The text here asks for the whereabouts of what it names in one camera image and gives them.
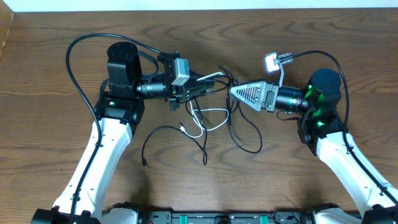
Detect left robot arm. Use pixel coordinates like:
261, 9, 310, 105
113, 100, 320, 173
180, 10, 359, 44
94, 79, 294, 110
32, 40, 215, 223

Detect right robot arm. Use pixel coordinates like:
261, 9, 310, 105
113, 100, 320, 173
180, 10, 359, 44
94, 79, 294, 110
229, 68, 397, 223

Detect brown cardboard panel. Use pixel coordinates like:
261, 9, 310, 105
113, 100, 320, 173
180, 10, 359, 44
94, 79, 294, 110
0, 0, 14, 55

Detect white USB cable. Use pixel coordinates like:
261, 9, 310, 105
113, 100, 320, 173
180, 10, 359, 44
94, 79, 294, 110
179, 71, 230, 139

